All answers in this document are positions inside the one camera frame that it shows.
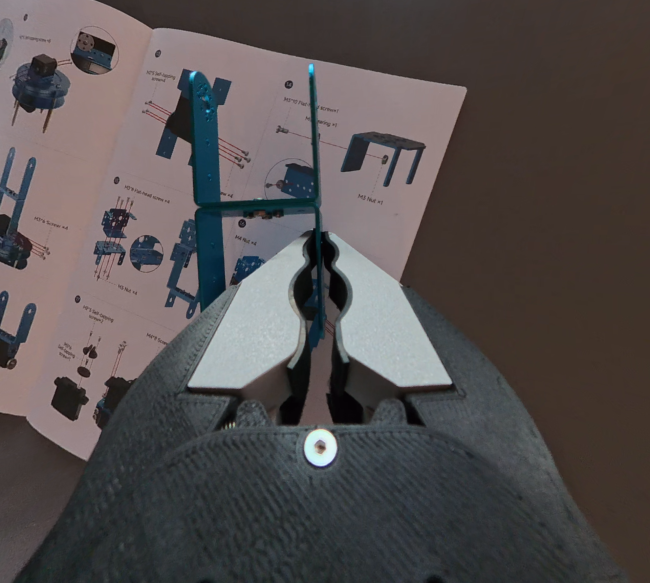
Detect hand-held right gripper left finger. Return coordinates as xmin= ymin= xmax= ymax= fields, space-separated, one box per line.
xmin=188 ymin=232 xmax=312 ymax=412

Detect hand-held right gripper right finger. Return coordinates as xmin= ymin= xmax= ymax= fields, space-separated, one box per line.
xmin=324 ymin=232 xmax=454 ymax=410

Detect blue metal bracket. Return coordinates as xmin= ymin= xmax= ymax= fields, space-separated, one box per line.
xmin=183 ymin=62 xmax=328 ymax=353

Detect assembly instruction booklet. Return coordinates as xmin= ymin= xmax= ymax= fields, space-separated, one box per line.
xmin=0 ymin=0 xmax=468 ymax=462

